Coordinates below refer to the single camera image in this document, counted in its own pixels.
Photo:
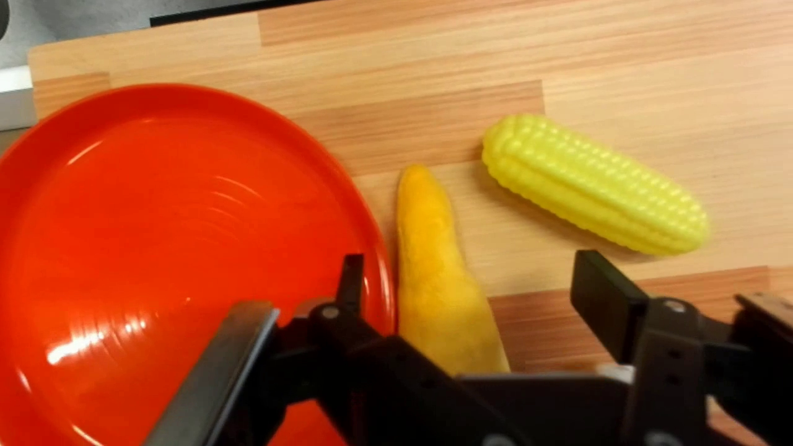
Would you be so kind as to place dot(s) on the yellow carrot plushie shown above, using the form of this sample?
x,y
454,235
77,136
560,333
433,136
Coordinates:
x,y
436,280

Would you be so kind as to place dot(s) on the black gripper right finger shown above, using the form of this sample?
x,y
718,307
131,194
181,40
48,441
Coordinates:
x,y
659,363

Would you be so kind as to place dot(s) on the orange round plate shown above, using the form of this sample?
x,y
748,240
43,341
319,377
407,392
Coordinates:
x,y
165,249

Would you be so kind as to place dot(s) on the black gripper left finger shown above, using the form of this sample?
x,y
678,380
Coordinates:
x,y
363,363

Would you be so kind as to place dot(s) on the yellow toy corn cob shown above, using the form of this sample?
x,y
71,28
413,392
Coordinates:
x,y
595,185

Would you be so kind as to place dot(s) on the white toy sink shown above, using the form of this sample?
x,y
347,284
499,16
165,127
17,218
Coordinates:
x,y
12,99

